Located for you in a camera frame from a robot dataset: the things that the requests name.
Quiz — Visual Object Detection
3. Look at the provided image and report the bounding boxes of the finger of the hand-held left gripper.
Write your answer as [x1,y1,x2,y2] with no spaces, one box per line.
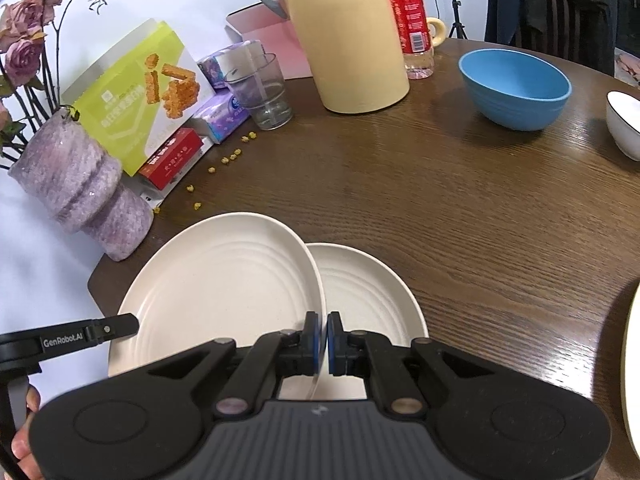
[84,312,140,347]

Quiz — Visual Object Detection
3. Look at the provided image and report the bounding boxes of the scattered yellow crumbs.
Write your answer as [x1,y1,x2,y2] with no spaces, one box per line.
[152,131,258,213]

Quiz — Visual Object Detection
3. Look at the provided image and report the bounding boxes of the bunch of dried pink roses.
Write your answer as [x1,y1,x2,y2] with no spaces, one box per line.
[0,0,108,171]

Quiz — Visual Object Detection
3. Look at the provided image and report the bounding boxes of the green snack box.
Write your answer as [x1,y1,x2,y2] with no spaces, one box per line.
[60,18,217,177]

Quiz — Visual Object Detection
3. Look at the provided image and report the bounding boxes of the studio light on tripod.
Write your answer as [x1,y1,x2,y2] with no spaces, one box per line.
[442,0,471,41]

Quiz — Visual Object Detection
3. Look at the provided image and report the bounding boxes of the yellow bear mug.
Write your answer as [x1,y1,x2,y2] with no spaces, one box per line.
[425,16,447,50]

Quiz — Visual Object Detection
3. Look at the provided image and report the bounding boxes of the person's left hand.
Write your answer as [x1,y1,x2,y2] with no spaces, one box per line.
[11,384,42,463]

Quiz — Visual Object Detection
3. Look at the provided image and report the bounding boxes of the navy jacket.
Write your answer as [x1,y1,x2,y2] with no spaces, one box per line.
[484,0,526,46]

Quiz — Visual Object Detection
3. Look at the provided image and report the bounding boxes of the black jacket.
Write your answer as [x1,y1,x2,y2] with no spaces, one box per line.
[520,0,617,77]

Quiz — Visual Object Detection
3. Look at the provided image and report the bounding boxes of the red box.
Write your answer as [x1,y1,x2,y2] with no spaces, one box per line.
[137,127,205,191]

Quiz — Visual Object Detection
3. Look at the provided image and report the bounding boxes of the cream ribbed plate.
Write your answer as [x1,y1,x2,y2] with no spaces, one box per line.
[305,242,430,401]
[107,212,327,401]
[620,280,640,461]

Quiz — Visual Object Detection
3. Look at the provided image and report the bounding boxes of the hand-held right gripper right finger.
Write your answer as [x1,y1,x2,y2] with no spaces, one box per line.
[327,311,493,418]

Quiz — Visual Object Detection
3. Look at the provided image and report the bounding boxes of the pink blanket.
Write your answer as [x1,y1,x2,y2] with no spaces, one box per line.
[614,50,640,86]

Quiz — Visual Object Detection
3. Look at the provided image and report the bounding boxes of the yellow thermos jug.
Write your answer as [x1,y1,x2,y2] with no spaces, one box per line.
[241,0,412,115]

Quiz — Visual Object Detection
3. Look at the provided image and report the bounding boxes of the plastic bottle with red label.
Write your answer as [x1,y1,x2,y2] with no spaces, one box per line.
[381,0,436,81]

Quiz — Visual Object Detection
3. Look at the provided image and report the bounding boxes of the white bowl with dark rim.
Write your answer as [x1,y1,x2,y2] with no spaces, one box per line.
[606,90,640,162]

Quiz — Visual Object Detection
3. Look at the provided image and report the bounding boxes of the pink box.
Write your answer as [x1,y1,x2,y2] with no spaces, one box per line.
[225,0,313,81]

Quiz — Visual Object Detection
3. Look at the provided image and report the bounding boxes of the purple textured vase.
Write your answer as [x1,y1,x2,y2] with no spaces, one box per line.
[7,105,155,262]

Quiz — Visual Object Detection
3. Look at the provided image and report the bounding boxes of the blue bowl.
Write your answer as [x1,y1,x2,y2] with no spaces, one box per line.
[458,49,572,132]

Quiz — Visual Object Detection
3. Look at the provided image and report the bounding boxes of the clear glass tumbler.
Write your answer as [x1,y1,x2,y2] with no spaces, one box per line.
[222,53,294,132]

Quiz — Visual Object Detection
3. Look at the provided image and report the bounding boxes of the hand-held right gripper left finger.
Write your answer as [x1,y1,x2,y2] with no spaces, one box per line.
[145,311,321,418]

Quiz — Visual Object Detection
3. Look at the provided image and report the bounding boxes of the dark wooden chair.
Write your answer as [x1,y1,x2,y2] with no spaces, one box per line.
[545,0,573,58]

